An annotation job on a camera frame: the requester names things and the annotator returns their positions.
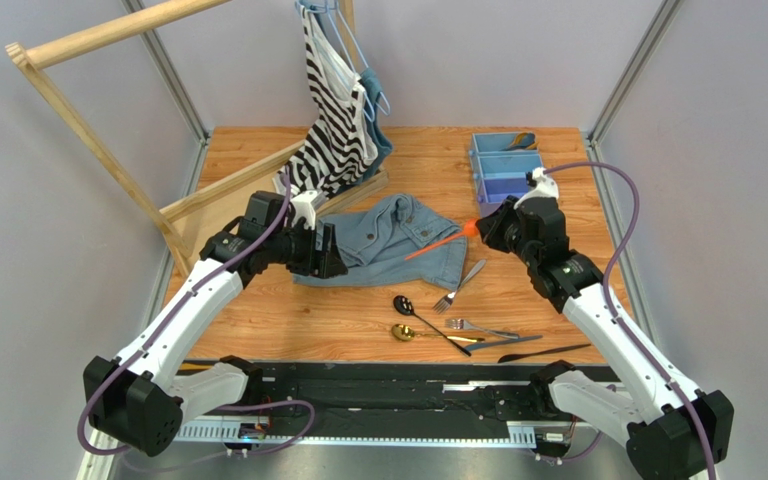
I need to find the silver metal fork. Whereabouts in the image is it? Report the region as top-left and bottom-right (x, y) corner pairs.
(444, 318), (520, 339)

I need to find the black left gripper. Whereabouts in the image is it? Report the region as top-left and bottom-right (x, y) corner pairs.
(265, 219), (347, 279)

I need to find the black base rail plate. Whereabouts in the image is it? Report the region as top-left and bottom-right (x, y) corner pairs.
(198, 359), (608, 441)

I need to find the wooden clothes rack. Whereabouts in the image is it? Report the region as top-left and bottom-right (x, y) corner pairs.
(5, 0), (390, 290)

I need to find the black metal spoon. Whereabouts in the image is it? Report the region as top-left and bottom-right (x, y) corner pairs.
(393, 295), (472, 357)

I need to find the gold metal spoon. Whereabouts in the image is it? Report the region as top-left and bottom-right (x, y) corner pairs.
(390, 324), (485, 344)

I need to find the dark blue plastic spoon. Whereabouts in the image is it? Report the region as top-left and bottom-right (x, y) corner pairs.
(504, 131), (536, 152)

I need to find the teal hanging garment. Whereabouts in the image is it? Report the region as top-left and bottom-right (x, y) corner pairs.
(358, 68), (393, 183)

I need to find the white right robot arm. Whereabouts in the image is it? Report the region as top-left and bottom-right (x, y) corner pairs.
(475, 197), (735, 479)

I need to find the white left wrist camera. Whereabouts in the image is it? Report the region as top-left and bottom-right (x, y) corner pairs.
(290, 190), (327, 230)

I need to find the blue three-compartment organizer tray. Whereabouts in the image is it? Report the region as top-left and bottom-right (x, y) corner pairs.
(467, 130), (544, 217)

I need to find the dark blue plastic knife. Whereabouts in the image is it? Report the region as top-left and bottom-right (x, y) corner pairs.
(465, 335), (543, 352)

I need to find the black plastic knife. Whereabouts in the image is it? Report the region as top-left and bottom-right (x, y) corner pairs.
(497, 343), (591, 364)

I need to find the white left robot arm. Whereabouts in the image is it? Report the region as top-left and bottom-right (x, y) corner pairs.
(77, 191), (348, 457)

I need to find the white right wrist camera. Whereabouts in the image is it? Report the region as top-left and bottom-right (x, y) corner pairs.
(514, 167), (559, 209)

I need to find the light blue denim jacket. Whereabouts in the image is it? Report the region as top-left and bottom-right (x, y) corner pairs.
(292, 194), (467, 290)

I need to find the black white striped top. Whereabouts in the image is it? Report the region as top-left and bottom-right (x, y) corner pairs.
(286, 1), (378, 198)

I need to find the orange plastic spoon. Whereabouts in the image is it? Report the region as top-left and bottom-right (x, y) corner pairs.
(404, 219), (480, 261)

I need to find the silver metal knife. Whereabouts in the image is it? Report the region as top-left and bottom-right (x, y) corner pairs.
(433, 259), (487, 314)

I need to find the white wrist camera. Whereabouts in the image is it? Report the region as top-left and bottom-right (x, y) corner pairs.
(290, 190), (327, 230)
(514, 167), (559, 209)

